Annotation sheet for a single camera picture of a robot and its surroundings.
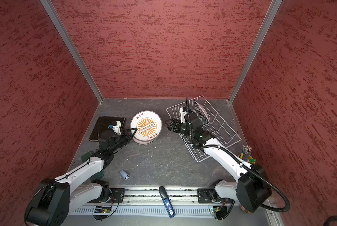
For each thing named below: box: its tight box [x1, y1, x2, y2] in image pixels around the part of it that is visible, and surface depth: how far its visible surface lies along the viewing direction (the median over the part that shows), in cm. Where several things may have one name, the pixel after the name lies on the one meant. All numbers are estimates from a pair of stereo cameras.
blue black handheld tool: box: [158, 185, 176, 219], surface depth 71 cm
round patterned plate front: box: [130, 129, 162, 145], surface depth 83 cm
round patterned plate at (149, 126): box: [130, 110, 163, 145], surface depth 85 cm
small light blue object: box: [119, 169, 130, 181], surface depth 81 cm
